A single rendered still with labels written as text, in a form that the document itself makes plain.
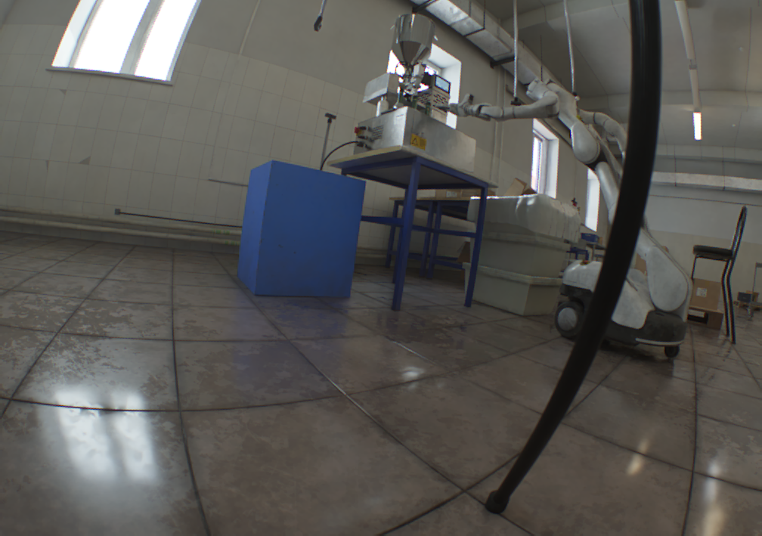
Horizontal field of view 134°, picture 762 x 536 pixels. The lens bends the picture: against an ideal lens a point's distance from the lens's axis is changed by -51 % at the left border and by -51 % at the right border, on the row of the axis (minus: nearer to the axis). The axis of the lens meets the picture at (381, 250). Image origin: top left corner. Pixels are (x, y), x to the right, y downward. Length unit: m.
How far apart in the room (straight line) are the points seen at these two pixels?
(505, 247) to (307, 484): 1.77
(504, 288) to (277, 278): 1.28
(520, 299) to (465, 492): 1.52
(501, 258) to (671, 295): 1.06
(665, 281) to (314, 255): 1.58
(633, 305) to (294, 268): 1.47
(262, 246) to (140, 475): 1.15
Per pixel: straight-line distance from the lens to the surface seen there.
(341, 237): 1.59
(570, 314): 1.55
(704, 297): 3.48
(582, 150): 1.82
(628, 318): 1.43
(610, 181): 1.75
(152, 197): 2.91
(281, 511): 0.44
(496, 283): 2.04
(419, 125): 1.76
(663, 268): 1.54
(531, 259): 1.89
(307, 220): 1.51
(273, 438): 0.55
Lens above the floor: 0.34
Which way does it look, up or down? 3 degrees down
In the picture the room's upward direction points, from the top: 8 degrees clockwise
